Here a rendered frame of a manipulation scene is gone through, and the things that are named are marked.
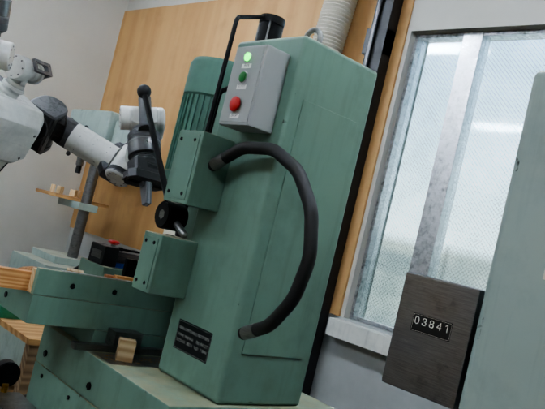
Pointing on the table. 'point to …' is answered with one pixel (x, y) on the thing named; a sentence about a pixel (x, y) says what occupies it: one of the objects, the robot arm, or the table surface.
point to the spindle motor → (197, 98)
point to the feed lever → (165, 219)
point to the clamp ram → (130, 268)
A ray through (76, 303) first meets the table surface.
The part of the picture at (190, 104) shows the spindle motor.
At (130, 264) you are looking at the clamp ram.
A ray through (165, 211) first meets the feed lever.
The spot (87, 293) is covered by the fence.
